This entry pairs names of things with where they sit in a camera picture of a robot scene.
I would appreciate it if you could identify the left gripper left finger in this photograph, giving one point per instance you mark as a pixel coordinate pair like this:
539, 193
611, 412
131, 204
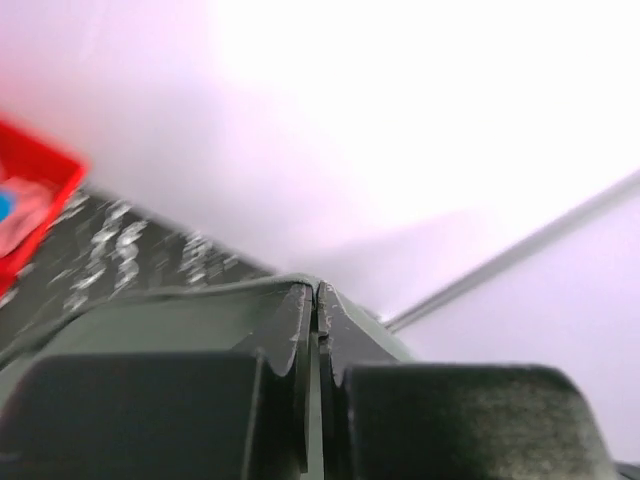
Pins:
150, 410

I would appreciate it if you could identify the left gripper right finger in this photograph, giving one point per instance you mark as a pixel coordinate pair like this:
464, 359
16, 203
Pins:
385, 416

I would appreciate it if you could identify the grey t shirt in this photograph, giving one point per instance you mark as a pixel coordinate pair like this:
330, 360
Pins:
175, 320

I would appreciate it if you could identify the light pink t shirt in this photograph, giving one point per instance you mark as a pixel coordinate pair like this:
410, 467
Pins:
33, 201

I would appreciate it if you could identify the blue t shirt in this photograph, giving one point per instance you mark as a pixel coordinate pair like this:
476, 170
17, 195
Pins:
7, 203

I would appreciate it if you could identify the red plastic bin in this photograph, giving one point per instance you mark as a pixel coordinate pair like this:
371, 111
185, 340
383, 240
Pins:
33, 158

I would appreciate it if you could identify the right corner aluminium post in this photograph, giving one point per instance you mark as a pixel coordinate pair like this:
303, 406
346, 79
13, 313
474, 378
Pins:
520, 251

